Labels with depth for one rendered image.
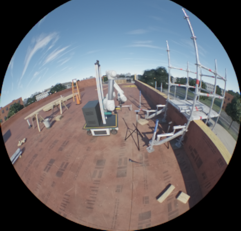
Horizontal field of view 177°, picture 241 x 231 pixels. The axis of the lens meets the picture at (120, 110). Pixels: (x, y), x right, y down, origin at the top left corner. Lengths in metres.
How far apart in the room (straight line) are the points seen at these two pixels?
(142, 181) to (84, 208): 1.05
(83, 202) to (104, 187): 0.48
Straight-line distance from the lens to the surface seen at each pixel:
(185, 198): 1.66
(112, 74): 1.35
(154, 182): 1.50
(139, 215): 1.46
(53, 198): 1.93
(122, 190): 1.43
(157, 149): 1.84
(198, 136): 1.70
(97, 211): 1.51
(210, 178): 1.70
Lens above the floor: 1.42
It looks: 25 degrees down
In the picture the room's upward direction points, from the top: 5 degrees counter-clockwise
